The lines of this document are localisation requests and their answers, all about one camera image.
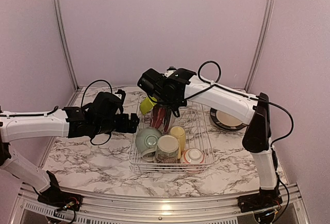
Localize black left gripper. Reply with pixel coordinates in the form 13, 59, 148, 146
93, 113, 140, 135

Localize red plate with teal flower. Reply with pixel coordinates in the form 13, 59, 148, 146
163, 108, 172, 133

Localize pink polka dot plate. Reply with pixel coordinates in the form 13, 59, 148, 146
150, 105, 166, 129

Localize light blue floral plate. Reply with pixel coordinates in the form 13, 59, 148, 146
210, 107, 247, 132

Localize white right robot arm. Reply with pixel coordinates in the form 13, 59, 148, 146
138, 68, 278, 207

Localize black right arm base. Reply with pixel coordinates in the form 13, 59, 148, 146
238, 190, 283, 213

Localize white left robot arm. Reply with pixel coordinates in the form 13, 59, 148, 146
1, 107, 140, 206

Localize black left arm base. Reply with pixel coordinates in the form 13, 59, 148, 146
36, 183, 82, 211

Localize light blue bowl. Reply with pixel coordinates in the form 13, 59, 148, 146
135, 127, 162, 162

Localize yellow mug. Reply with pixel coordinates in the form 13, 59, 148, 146
169, 126, 186, 159

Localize lime green bowl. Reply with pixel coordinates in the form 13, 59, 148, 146
139, 97, 157, 115

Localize patterned cream mug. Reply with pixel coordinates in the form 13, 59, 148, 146
154, 135, 179, 164

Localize orange rimmed white bowl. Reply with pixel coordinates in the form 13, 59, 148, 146
180, 148, 205, 173

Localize white wire dish rack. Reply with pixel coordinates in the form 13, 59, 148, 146
129, 93, 215, 174

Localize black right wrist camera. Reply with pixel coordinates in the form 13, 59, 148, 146
137, 68, 166, 97

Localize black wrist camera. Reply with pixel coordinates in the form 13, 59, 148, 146
89, 89, 126, 118
137, 68, 166, 97

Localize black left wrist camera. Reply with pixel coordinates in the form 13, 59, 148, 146
89, 89, 126, 118

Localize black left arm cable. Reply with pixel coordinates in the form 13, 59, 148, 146
81, 79, 114, 146

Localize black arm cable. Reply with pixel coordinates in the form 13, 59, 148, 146
81, 79, 114, 146
197, 60, 294, 147

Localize aluminium front rail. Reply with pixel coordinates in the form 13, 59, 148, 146
10, 186, 310, 224

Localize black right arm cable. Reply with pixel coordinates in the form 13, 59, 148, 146
197, 60, 294, 147

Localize aluminium left corner post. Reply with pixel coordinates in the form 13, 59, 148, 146
53, 0, 79, 91

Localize aluminium corner post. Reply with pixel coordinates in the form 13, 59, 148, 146
53, 0, 79, 91
244, 0, 275, 92

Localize aluminium right corner post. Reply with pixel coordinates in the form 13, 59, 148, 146
244, 0, 275, 92

